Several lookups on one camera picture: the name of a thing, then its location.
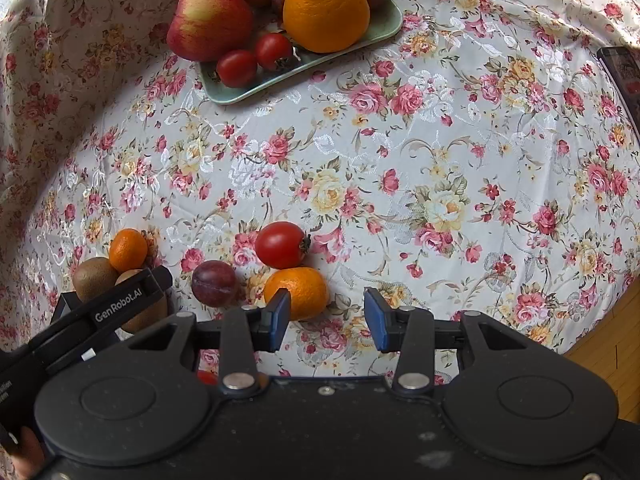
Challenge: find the person's left hand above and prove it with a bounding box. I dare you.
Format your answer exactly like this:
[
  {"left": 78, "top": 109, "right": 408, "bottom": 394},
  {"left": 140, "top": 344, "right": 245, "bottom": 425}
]
[{"left": 0, "top": 427, "right": 48, "bottom": 480}]

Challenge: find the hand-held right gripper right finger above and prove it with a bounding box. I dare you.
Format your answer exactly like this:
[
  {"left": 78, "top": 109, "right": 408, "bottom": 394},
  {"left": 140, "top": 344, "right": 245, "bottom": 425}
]
[{"left": 363, "top": 287, "right": 531, "bottom": 392}]

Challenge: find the medium mandarin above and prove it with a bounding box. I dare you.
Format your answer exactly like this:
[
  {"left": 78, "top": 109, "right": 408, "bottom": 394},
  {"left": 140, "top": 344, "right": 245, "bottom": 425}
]
[{"left": 263, "top": 266, "right": 330, "bottom": 322}]

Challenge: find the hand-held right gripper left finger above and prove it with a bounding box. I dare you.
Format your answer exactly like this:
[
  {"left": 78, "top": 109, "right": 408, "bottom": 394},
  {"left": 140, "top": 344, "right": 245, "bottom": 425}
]
[{"left": 122, "top": 288, "right": 292, "bottom": 392}]

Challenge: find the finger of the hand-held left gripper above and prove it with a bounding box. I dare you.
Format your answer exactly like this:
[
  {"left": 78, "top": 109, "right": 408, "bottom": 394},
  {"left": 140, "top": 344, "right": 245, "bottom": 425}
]
[
  {"left": 50, "top": 291, "right": 84, "bottom": 329},
  {"left": 146, "top": 265, "right": 174, "bottom": 307}
]

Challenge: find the black flat device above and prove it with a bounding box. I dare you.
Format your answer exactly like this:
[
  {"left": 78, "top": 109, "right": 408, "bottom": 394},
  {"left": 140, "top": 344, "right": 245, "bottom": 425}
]
[{"left": 597, "top": 46, "right": 640, "bottom": 133}]

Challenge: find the floral tablecloth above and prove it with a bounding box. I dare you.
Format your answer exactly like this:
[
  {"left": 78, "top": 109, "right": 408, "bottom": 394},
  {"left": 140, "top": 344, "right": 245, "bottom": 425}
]
[{"left": 0, "top": 0, "right": 640, "bottom": 480}]

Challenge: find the large red tomato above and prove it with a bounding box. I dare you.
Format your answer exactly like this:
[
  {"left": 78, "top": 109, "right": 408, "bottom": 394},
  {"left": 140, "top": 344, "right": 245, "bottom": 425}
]
[{"left": 254, "top": 221, "right": 312, "bottom": 270}]

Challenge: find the brown kiwi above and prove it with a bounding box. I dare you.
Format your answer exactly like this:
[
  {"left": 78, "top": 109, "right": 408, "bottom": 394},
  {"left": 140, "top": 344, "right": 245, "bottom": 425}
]
[
  {"left": 71, "top": 257, "right": 121, "bottom": 304},
  {"left": 116, "top": 269, "right": 169, "bottom": 335}
]

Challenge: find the small mandarin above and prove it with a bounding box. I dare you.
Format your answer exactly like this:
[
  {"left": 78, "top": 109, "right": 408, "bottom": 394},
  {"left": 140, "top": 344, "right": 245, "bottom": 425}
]
[{"left": 108, "top": 228, "right": 149, "bottom": 272}]

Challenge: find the pale green tray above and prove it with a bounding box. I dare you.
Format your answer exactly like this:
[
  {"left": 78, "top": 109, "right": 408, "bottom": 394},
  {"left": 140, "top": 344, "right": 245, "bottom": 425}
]
[{"left": 197, "top": 0, "right": 404, "bottom": 106}]

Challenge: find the large knobbed orange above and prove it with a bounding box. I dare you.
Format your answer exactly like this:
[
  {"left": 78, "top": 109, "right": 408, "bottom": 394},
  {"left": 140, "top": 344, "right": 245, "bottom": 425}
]
[{"left": 283, "top": 0, "right": 371, "bottom": 54}]

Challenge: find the red apple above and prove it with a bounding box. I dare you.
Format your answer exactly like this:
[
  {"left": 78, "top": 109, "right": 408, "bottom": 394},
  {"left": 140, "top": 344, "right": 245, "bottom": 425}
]
[{"left": 166, "top": 0, "right": 253, "bottom": 62}]

